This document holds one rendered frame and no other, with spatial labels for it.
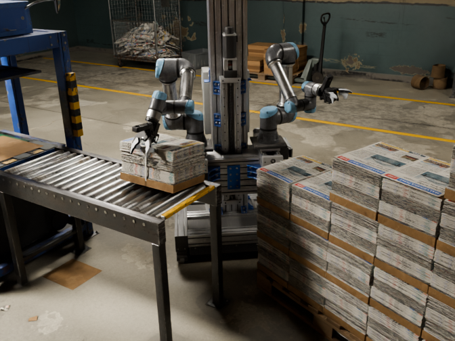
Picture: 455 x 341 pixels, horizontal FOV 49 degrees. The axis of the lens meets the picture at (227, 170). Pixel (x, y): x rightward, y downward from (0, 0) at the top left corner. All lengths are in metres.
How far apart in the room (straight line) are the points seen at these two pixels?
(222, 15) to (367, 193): 1.58
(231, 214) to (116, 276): 0.93
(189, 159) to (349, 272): 1.01
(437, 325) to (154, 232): 1.34
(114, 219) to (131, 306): 0.80
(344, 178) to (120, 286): 1.70
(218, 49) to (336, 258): 1.58
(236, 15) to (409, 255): 1.87
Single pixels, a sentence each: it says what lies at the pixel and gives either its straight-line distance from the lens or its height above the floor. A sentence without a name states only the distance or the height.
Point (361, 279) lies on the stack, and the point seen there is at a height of 0.50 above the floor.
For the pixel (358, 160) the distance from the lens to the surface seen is 2.48.
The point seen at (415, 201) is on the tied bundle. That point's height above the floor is 1.00.
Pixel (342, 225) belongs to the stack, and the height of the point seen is 0.73.
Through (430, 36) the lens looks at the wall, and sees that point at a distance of 9.20.
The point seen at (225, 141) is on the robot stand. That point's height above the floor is 0.82.
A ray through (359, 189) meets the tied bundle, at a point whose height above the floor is 0.96.
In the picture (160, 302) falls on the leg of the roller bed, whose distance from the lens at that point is 2.70.
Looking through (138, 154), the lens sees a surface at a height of 1.00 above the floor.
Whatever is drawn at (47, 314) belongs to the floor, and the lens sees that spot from 3.36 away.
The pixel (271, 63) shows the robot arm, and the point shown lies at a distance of 3.26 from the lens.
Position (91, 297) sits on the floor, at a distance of 3.41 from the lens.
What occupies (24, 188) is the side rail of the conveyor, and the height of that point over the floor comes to 0.76.
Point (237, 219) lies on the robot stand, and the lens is 3.71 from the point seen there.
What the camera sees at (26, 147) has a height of 0.80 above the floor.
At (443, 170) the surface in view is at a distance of 2.46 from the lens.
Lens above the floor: 1.94
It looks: 22 degrees down
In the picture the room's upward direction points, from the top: 1 degrees counter-clockwise
